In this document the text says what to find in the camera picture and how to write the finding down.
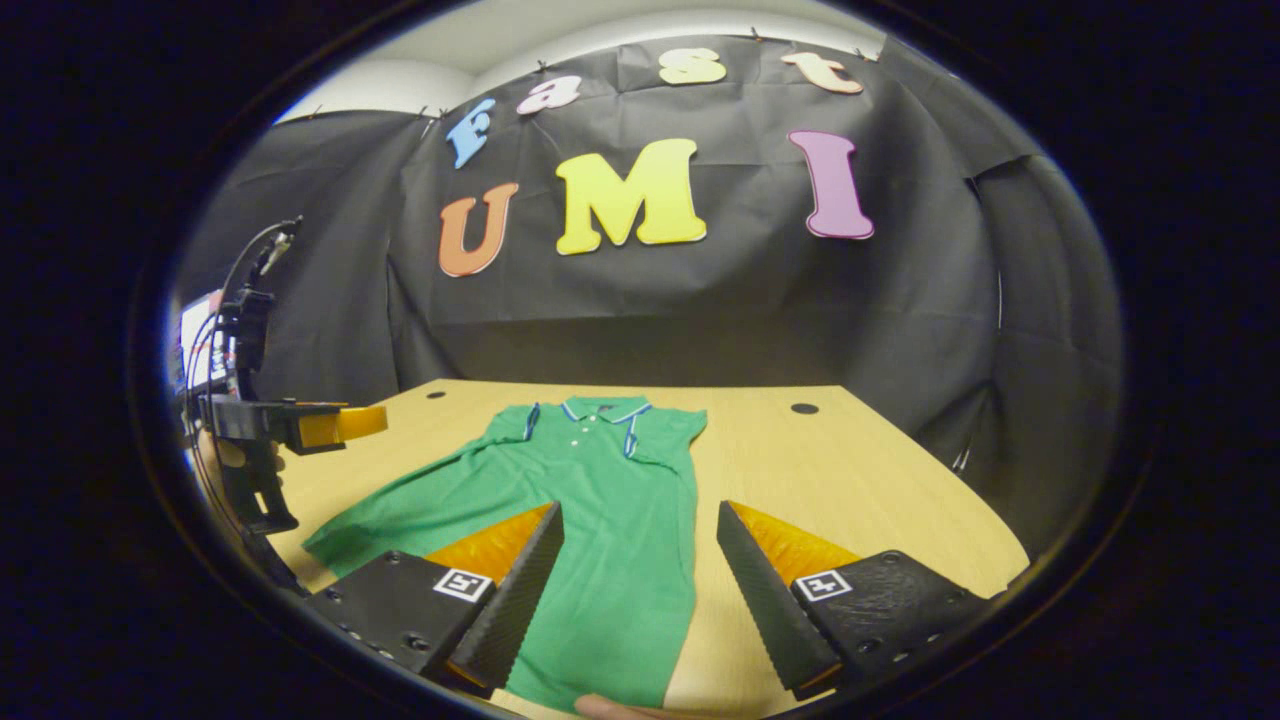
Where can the computer monitor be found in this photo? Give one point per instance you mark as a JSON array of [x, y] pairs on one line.
[[200, 350]]

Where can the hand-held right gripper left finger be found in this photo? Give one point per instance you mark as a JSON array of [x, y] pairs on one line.
[[515, 610]]

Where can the black backdrop cloth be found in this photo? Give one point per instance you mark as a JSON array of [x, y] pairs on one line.
[[700, 320]]

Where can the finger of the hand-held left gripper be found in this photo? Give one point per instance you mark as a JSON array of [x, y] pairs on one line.
[[250, 418]]

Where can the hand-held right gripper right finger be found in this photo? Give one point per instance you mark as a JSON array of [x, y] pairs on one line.
[[765, 610]]

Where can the green T-shirt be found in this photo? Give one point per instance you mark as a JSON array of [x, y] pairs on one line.
[[610, 480]]

